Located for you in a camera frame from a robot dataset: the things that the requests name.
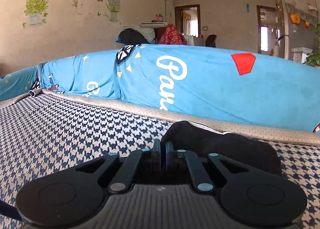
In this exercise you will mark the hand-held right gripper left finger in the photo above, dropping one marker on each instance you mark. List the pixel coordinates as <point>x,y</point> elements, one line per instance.
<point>156,154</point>

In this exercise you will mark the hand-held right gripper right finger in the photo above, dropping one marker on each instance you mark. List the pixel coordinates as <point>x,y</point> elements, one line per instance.
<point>170,155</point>

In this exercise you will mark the black shirt with red print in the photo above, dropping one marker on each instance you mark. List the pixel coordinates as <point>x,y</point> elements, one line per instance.
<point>212,141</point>

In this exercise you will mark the houndstooth sofa cushion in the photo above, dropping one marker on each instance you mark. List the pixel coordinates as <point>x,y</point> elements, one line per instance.
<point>62,131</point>

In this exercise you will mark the table with white cloth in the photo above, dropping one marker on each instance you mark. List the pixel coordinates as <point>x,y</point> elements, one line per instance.
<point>195,40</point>

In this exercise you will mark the pale striped bedding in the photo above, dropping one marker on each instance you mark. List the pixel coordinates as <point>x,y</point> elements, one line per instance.
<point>150,34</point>

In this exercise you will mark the red floral cloth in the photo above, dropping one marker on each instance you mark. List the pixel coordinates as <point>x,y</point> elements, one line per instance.
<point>171,35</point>

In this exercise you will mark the dark dining chair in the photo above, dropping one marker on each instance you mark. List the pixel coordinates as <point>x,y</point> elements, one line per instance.
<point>211,41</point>

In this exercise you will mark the white flat board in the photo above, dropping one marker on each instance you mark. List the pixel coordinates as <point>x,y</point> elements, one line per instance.
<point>153,24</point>

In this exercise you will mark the white appliance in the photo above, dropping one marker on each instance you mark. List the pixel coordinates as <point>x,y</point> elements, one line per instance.
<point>301,54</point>

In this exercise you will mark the grey refrigerator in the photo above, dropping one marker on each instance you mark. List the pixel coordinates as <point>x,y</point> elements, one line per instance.
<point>297,36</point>

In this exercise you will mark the potted green plant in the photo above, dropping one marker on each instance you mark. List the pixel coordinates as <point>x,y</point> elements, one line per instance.
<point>315,54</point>

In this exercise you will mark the orange fruit-shaped decoration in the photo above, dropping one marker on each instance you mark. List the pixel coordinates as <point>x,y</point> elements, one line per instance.
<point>295,18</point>

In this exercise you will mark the floral refrigerator cover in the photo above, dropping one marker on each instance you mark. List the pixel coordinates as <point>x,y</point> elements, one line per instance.
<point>300,2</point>

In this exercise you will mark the brown wooden door frame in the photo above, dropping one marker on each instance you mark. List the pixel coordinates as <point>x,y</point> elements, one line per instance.
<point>177,19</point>
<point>258,29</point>

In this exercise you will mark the lavender pot wall sticker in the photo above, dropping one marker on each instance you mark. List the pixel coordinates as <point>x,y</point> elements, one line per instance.
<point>113,8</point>

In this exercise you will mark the green plant wall sticker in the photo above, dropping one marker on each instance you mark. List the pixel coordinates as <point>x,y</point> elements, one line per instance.
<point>36,7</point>

